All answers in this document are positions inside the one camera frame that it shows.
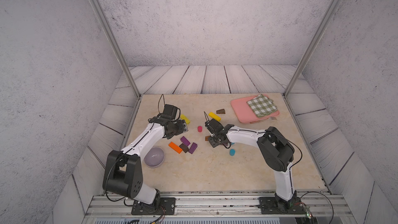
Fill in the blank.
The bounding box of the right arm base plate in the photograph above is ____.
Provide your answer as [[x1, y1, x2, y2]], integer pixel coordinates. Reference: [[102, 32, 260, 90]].
[[258, 196, 307, 215]]

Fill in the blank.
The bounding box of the pink plastic tray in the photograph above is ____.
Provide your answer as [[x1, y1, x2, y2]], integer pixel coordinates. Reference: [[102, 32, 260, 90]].
[[231, 95, 280, 123]]

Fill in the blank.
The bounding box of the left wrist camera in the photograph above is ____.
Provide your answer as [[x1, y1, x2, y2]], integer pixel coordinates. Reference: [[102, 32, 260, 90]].
[[182, 122, 188, 132]]

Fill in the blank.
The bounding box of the green white checkered cloth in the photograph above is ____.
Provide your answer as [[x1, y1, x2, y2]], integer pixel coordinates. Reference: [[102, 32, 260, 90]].
[[247, 94, 278, 118]]

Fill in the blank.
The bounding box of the yellow rectangular block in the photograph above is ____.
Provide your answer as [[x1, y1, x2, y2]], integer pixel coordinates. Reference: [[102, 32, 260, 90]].
[[208, 112, 221, 121]]

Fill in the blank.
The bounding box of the aluminium front rail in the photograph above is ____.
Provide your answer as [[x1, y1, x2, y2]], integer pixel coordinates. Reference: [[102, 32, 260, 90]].
[[83, 191, 357, 224]]

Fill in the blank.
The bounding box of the aluminium frame post right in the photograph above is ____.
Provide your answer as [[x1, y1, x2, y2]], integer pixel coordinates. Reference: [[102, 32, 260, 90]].
[[283, 0, 342, 99]]

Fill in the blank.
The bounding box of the purple rectangular block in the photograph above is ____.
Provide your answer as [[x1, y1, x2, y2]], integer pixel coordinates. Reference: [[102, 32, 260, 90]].
[[188, 143, 198, 154]]

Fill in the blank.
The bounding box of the dark brown rectangular block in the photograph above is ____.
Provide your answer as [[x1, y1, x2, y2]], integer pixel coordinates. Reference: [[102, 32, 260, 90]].
[[179, 143, 189, 153]]

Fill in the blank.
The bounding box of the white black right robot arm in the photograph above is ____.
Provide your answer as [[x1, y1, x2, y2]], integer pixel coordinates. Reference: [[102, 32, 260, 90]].
[[205, 117, 299, 209]]

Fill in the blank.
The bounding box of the dark brown triangular block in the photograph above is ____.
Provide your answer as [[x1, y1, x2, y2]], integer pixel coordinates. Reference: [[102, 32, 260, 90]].
[[216, 109, 226, 114]]

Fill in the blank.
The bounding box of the aluminium frame post left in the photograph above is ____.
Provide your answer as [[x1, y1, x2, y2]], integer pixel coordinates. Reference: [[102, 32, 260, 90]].
[[89, 0, 141, 98]]

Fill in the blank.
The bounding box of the aluminium frame post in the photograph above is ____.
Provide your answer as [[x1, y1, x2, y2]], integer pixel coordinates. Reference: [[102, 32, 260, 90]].
[[283, 0, 342, 99], [89, 0, 141, 98]]

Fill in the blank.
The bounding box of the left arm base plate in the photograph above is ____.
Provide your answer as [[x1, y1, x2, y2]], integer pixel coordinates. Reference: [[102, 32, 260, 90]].
[[131, 197, 176, 216]]

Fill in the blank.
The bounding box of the long yellow block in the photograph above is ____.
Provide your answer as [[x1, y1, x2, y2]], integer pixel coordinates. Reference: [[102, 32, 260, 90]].
[[180, 114, 190, 124]]

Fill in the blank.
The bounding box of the orange rectangular block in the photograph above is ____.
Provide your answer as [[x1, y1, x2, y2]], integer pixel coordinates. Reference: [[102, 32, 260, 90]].
[[169, 142, 182, 154]]

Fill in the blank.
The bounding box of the purple triangular block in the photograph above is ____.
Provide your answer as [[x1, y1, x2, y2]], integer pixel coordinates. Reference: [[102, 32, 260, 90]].
[[180, 136, 191, 147]]

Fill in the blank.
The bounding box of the lilac ceramic bowl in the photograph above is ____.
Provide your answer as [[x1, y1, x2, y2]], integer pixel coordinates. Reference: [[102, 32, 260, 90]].
[[144, 147, 165, 169]]

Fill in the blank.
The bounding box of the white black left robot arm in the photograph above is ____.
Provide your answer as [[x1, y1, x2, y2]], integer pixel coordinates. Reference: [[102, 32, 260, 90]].
[[102, 104, 188, 205]]

